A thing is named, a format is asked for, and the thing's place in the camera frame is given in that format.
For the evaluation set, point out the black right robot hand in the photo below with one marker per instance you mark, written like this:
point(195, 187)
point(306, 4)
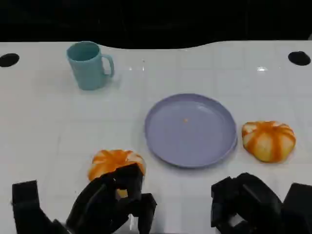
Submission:
point(253, 204)

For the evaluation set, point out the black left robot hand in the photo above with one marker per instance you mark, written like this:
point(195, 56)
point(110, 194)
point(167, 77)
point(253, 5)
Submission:
point(97, 207)

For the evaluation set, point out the orange and white bread roll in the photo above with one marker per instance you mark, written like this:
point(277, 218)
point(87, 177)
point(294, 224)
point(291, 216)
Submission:
point(268, 141)
point(109, 158)

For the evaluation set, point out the lilac plate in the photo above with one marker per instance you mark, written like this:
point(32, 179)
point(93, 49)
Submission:
point(190, 136)

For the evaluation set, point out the pale green mug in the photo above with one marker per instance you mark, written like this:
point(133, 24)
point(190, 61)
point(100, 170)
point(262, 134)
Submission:
point(87, 70)

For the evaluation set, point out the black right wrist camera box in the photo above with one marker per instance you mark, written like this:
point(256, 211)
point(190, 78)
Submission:
point(299, 209)

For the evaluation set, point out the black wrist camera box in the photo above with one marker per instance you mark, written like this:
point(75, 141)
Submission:
point(24, 200)
point(299, 209)

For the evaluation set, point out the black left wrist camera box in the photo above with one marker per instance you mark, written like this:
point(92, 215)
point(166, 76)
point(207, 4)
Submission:
point(24, 200)

